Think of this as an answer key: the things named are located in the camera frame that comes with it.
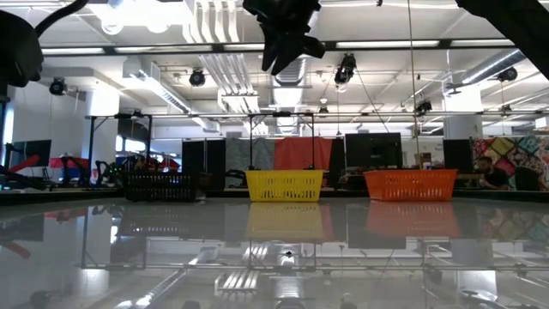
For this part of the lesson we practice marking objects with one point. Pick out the white ceiling pipes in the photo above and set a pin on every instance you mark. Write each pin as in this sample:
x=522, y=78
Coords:
x=223, y=26

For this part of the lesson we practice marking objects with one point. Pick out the black partition panel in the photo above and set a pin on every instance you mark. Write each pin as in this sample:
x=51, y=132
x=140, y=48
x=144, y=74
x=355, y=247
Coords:
x=203, y=161

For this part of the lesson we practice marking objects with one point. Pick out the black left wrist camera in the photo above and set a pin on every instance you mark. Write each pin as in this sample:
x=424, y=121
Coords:
x=17, y=51

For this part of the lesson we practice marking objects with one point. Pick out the orange plastic basket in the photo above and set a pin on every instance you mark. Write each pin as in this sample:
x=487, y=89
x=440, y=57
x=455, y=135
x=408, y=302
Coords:
x=411, y=185

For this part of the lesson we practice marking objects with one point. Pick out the orange hanging cloth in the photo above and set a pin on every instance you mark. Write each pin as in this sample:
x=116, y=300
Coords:
x=302, y=153

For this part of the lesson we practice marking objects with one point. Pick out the black ceiling spotlight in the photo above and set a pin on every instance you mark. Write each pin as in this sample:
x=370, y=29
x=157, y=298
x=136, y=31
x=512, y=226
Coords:
x=424, y=107
x=508, y=74
x=345, y=68
x=197, y=78
x=58, y=87

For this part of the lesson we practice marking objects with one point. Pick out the colourful patchwork quilt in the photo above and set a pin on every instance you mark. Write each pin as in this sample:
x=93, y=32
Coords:
x=510, y=148

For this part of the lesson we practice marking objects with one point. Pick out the yellow plastic basket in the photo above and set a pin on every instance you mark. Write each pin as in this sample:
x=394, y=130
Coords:
x=284, y=185

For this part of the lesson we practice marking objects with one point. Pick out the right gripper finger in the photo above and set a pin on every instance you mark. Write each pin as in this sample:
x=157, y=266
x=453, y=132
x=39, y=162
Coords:
x=300, y=47
x=272, y=53

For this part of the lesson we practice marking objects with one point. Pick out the black plastic basket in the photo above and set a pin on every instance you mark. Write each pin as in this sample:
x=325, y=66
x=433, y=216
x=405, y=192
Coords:
x=159, y=186

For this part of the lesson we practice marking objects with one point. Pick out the black overhead light bar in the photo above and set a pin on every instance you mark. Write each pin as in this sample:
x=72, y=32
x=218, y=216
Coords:
x=218, y=47

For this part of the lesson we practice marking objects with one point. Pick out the black office chair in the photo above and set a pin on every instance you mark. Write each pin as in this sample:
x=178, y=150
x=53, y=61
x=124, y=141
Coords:
x=526, y=180

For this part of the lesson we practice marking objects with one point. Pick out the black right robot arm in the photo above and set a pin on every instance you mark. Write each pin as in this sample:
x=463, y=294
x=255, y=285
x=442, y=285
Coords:
x=523, y=21

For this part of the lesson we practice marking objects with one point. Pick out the person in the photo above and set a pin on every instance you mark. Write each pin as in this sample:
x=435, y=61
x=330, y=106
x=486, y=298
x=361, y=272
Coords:
x=493, y=173

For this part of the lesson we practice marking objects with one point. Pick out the red cover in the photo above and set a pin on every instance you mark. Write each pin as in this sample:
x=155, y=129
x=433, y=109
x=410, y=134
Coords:
x=56, y=163
x=169, y=164

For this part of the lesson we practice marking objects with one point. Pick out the black metal rig frame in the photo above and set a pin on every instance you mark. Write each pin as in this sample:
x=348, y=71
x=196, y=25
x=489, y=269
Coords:
x=91, y=150

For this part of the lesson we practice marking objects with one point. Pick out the red angled bar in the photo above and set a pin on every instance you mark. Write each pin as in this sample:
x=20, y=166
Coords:
x=25, y=163

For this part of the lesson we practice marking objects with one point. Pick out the grey hanging cloth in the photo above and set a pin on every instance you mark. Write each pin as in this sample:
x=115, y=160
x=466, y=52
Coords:
x=251, y=153

